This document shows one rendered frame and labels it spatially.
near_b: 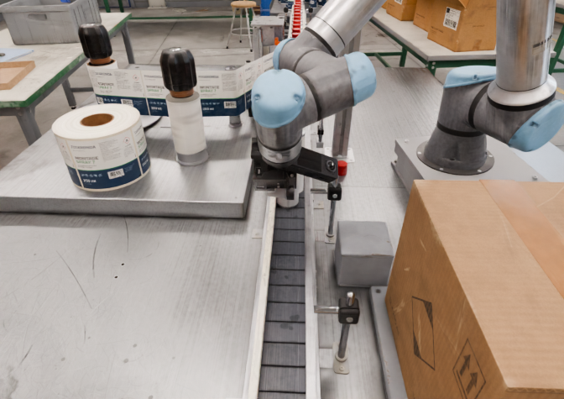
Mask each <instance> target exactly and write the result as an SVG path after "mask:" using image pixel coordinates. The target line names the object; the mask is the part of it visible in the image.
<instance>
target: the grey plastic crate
mask: <svg viewBox="0 0 564 399"><path fill-rule="evenodd" d="M0 13H2V15H3V18H4V21H5V23H6V25H7V29H8V31H9V33H10V35H11V38H12V40H13V43H14V44H15V45H54V44H77V43H80V39H79V35H78V29H79V27H80V26H81V25H82V24H88V23H100V24H101V23H102V18H101V14H100V11H99V7H98V4H97V0H76V1H74V2H73V3H63V2H62V1H61V0H13V1H12V2H9V3H5V4H3V5H1V6H0Z"/></svg>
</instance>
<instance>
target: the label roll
mask: <svg viewBox="0 0 564 399"><path fill-rule="evenodd" d="M52 130H53V133H54V135H55V138H56V141H57V144H58V145H59V148H60V152H61V154H62V156H63V159H64V161H65V164H66V167H67V170H68V171H69V174H70V178H71V180H72V182H73V183H74V185H75V186H77V187H79V188H80V189H83V190H87V191H94V192H102V191H110V190H115V189H118V188H121V187H125V186H128V185H131V184H133V183H134V182H136V181H138V180H140V179H141V178H142V177H144V176H145V175H146V174H147V173H148V172H149V170H150V167H151V161H150V157H149V151H148V146H147V143H146V139H145V136H144V129H143V125H142V121H141V118H140V114H139V111H138V110H137V109H136V108H134V107H131V106H129V105H124V104H114V103H111V104H99V105H93V106H89V107H84V108H79V109H76V110H74V111H71V112H69V113H67V114H65V115H63V116H61V117H60V118H58V119H57V120H56V121H55V122H54V123H53V125H52Z"/></svg>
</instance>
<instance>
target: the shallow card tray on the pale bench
mask: <svg viewBox="0 0 564 399"><path fill-rule="evenodd" d="M35 67H36V66H35V63H34V60H24V61H9V62H0V91H1V90H11V89H12V88H13V87H15V86H16V85H17V84H18V83H19V82H20V81H21V80H23V79H24V78H25V77H26V76H27V75H28V74H29V73H30V72H31V71H32V70H33V69H34V68H35Z"/></svg>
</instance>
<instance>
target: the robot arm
mask: <svg viewBox="0 0 564 399"><path fill-rule="evenodd" d="M386 1H387V0H328V1H327V2H326V4H325V5H324V6H323V7H322V8H321V10H320V11H319V12H318V13H317V14H316V16H315V17H314V18H313V19H312V20H311V21H310V22H309V23H308V24H307V25H306V27H305V28H304V29H303V30H302V31H301V33H300V34H299V35H298V36H297V37H296V38H288V39H285V40H283V41H281V42H280V43H279V44H278V45H277V47H276V48H275V50H274V54H273V65H274V69H273V70H269V71H266V72H265V73H263V74H262V75H260V76H259V77H258V78H257V80H256V81H255V83H254V84H253V88H252V96H251V99H252V114H253V118H254V122H255V128H256V134H257V138H252V146H251V154H250V156H251V159H253V162H254V163H253V184H254V188H255V191H264V192H266V195H267V196H269V197H281V198H285V199H286V200H294V198H295V189H296V177H297V174H301V175H303V176H308V177H310V178H314V179H317V180H319V181H324V182H327V183H330V182H332V181H335V180H336V179H337V178H338V163H337V159H336V158H333V157H331V156H328V155H324V154H322V153H319V152H316V151H314V150H309V149H307V148H305V147H302V132H303V128H304V127H307V126H309V125H311V124H314V123H316V122H318V121H320V120H322V119H324V118H327V117H330V116H332V115H333V114H335V113H339V112H341V111H342V110H344V109H347V108H350V107H351V106H354V107H355V106H356V105H357V104H358V103H359V102H361V101H363V100H365V99H367V98H369V97H371V96H372V95H373V94H374V92H375V90H376V86H377V80H376V73H375V69H374V68H373V64H372V62H371V61H370V59H369V58H368V57H367V56H366V55H365V54H364V53H361V52H353V53H351V54H348V55H347V54H345V55H343V56H342V57H340V58H336V57H337V56H338V54H339V53H340V52H341V51H342V50H343V49H344V48H345V47H346V45H347V44H348V43H349V42H350V41H351V40H352V39H353V37H354V36H355V35H356V34H357V33H358V32H359V31H360V29H361V28H362V27H363V26H364V25H365V24H366V23H367V22H368V21H369V20H370V19H371V18H372V17H373V16H374V14H375V13H376V12H377V11H378V10H379V9H380V8H381V6H382V5H383V4H384V3H385V2H386ZM555 9H556V0H497V12H496V67H494V66H463V67H458V68H455V69H453V70H451V71H449V72H448V74H447V76H446V81H445V85H444V86H443V88H444V89H443V93H442V98H441V106H440V110H439V114H438V119H437V123H436V127H435V129H434V131H433V132H432V134H431V137H430V138H429V139H428V140H427V142H426V145H425V149H424V154H425V157H426V158H427V159H428V160H429V161H431V162H432V163H434V164H436V165H439V166H442V167H445V168H448V169H453V170H461V171H466V170H473V169H477V168H479V167H481V166H483V165H484V164H485V163H486V159H487V157H488V150H487V138H486V135H488V136H490V137H492V138H494V139H496V140H498V141H500V142H502V143H504V144H506V145H508V146H509V147H510V148H515V149H517V150H520V151H522V152H531V151H534V150H538V149H539V148H540V147H542V146H543V145H545V144H546V143H547V142H549V141H550V140H551V139H552V138H553V137H554V136H555V135H556V133H557V132H558V131H559V130H560V128H561V126H562V125H563V124H564V101H563V100H562V99H556V80H555V79H554V78H553V77H552V76H550V75H549V74H548V71H549V64H550V56H551V41H552V33H553V24H554V17H555ZM255 167H259V168H255ZM256 184H257V186H262V187H257V186H256ZM275 188H276V190H275Z"/></svg>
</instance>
